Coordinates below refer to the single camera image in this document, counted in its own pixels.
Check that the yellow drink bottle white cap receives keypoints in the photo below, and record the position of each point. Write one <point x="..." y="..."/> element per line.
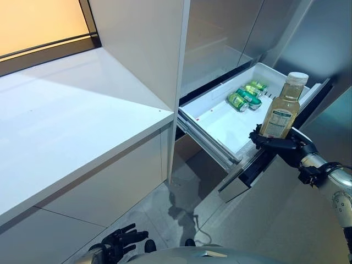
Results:
<point x="280" y="115"/>

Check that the dark green drink can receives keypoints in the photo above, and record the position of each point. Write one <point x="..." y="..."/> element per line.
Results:
<point x="248" y="98"/>

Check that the black robot foot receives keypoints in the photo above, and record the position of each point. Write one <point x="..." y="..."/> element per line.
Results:
<point x="150" y="246"/>
<point x="190" y="242"/>

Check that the silver robot torso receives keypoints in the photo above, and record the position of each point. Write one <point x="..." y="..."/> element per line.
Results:
<point x="192" y="257"/>

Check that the tall white cabinet panel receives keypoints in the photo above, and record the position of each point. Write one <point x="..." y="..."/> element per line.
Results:
<point x="137" y="55"/>

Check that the white fridge drawer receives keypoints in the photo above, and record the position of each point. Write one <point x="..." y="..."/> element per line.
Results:
<point x="220" y="129"/>

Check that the black framed lit yellow panel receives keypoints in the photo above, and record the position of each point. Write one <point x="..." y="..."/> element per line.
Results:
<point x="41" y="22"/>

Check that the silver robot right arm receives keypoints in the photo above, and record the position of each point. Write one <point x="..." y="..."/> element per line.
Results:
<point x="338" y="189"/>

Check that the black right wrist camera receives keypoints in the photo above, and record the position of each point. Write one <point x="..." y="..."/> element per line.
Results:
<point x="309" y="176"/>

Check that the light green drink can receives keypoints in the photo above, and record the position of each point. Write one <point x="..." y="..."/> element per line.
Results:
<point x="257" y="88"/>
<point x="236" y="101"/>

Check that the black robot left foot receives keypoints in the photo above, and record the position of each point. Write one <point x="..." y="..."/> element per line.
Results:
<point x="150" y="246"/>

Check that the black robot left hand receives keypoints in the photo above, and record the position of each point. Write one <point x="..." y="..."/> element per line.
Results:
<point x="123" y="239"/>

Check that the stainless steel fridge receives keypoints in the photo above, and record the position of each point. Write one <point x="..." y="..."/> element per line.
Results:
<point x="220" y="33"/>

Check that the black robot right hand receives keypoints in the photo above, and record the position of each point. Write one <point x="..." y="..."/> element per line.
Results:
<point x="280" y="147"/>

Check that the black robot right foot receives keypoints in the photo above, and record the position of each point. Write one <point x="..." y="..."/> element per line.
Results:
<point x="190" y="242"/>

